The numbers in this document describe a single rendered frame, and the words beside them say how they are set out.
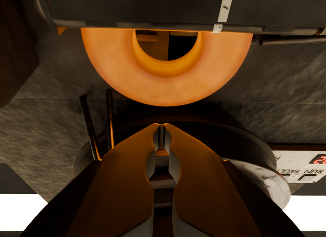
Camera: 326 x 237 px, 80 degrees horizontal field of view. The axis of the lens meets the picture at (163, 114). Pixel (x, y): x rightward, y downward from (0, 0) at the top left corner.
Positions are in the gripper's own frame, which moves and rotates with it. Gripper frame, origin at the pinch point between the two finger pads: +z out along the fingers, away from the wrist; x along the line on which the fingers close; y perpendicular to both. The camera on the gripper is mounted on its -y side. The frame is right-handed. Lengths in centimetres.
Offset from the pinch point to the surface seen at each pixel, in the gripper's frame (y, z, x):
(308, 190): 563, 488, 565
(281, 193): 22.2, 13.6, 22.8
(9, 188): 561, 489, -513
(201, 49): -3.7, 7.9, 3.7
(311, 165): 30, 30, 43
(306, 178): 37, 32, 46
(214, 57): -3.0, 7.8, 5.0
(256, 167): 13.3, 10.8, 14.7
